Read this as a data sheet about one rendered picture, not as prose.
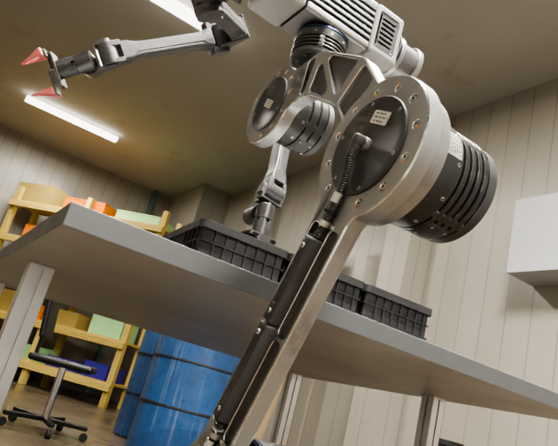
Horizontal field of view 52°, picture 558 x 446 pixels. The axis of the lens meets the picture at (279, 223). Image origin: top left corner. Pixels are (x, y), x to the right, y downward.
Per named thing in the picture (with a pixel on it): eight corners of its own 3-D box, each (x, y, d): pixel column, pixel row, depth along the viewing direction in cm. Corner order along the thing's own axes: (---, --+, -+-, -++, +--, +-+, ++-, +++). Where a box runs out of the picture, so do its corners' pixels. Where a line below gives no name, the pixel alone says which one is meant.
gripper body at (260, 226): (238, 236, 181) (244, 215, 183) (264, 247, 186) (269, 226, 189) (250, 234, 176) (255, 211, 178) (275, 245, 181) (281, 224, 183)
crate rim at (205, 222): (289, 259, 175) (290, 252, 176) (201, 225, 163) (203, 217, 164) (235, 270, 210) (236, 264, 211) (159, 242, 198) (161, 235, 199)
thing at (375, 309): (428, 343, 196) (434, 311, 200) (360, 319, 185) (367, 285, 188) (359, 341, 231) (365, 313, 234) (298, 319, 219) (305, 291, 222)
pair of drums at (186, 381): (169, 441, 489) (202, 331, 518) (252, 480, 384) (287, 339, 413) (81, 422, 448) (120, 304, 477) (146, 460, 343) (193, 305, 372)
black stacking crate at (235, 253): (281, 289, 172) (290, 254, 176) (191, 257, 161) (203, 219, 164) (228, 295, 207) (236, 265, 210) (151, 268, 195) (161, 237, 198)
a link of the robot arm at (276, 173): (282, 97, 207) (304, 114, 211) (272, 106, 211) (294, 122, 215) (263, 187, 181) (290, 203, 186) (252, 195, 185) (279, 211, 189)
